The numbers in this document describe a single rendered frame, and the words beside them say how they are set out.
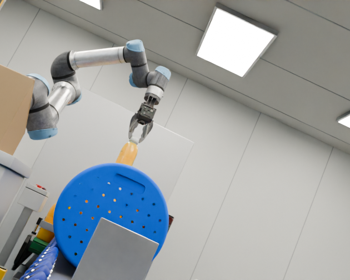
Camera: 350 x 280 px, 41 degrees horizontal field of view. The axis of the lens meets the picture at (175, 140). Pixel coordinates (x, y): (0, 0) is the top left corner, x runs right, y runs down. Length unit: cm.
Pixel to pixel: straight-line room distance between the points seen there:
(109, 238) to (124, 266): 5
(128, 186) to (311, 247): 574
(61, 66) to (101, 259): 161
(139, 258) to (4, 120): 103
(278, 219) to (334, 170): 109
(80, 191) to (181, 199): 523
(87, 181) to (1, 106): 62
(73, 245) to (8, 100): 70
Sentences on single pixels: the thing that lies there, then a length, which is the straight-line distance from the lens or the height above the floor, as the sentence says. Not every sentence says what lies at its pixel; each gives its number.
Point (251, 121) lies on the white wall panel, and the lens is 675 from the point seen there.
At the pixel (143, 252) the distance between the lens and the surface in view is 76.
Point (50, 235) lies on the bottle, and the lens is 220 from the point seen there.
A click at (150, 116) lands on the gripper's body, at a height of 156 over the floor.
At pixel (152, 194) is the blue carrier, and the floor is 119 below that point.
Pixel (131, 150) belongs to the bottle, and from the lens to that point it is 200.
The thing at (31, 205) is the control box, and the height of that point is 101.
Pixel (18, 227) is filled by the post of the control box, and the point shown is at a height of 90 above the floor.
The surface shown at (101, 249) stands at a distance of 75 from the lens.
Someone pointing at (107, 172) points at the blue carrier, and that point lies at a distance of 119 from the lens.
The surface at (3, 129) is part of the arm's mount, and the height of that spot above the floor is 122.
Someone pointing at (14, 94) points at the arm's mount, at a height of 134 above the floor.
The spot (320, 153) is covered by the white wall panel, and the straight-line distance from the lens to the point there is 699.
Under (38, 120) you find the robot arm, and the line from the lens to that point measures 193.
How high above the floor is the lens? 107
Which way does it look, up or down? 13 degrees up
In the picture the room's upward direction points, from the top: 25 degrees clockwise
